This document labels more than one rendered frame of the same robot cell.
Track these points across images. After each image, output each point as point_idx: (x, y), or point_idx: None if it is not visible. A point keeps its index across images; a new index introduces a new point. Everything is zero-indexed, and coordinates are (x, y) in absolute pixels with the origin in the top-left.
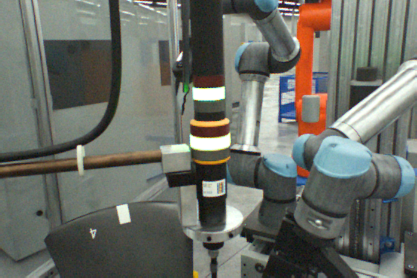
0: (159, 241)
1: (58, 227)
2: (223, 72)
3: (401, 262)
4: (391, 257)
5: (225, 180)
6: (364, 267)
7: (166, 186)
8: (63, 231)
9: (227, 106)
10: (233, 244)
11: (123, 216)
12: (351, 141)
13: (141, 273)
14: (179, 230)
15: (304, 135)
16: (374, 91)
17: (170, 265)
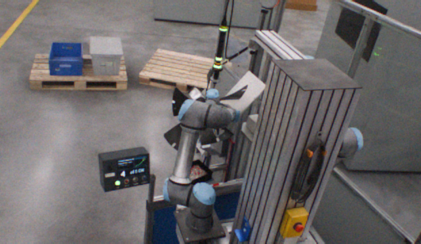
0: (234, 95)
1: (247, 85)
2: (217, 55)
3: (221, 240)
4: (227, 241)
5: (213, 72)
6: (232, 226)
7: (388, 225)
8: (246, 85)
9: None
10: None
11: (243, 90)
12: (212, 93)
13: (230, 94)
14: (234, 97)
15: (238, 110)
16: (230, 111)
17: (228, 97)
